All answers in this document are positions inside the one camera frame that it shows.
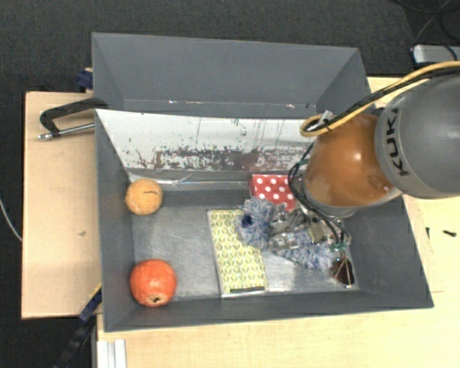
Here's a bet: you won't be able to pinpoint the yellow-green patterned flat box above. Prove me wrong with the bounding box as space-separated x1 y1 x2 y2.
207 208 270 295

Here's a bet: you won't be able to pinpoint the red white-dotted box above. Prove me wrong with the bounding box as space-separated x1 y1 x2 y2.
248 173 297 212

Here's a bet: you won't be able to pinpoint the tan ball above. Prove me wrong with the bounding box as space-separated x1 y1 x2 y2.
124 178 164 216

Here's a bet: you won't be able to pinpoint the brown cardboard board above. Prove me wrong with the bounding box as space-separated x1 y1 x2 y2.
21 90 103 320

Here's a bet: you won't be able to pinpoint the orange fruit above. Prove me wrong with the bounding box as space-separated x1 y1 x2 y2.
129 258 178 307

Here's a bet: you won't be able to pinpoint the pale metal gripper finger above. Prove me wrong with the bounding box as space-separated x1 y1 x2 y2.
274 211 306 231
271 230 311 250

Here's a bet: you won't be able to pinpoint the blue and white fluffy cloth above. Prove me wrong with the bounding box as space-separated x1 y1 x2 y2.
235 196 337 271

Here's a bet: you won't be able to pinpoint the brown sunglasses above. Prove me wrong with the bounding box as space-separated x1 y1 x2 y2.
329 257 357 287

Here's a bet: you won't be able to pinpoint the grey metal bin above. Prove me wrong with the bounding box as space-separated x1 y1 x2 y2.
90 31 435 333

